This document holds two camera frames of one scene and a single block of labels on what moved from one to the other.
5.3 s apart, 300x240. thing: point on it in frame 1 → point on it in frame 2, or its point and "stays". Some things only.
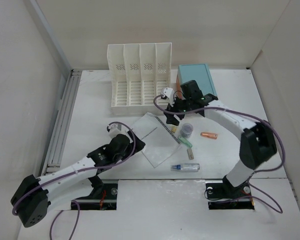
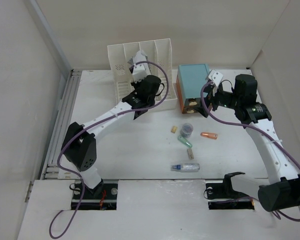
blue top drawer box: (200, 73) stays
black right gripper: (170, 119) → (213, 98)
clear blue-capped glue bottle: (186, 167) stays
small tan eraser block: (190, 154) stays
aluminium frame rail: (52, 162) stays
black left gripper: (138, 145) → (136, 85)
